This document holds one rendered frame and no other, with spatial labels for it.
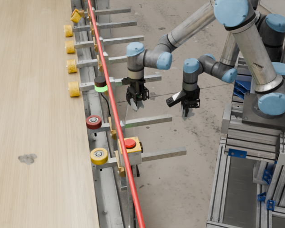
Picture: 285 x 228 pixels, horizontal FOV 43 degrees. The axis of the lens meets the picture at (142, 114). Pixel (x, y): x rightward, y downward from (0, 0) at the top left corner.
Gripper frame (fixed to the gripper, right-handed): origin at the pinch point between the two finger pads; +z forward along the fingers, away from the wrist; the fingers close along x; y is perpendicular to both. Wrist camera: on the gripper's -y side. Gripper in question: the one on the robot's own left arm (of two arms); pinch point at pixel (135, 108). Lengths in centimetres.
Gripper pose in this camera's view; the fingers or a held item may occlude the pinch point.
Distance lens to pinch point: 175.7
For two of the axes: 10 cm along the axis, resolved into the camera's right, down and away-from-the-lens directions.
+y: 5.2, 5.2, -6.7
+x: 8.5, -3.4, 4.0
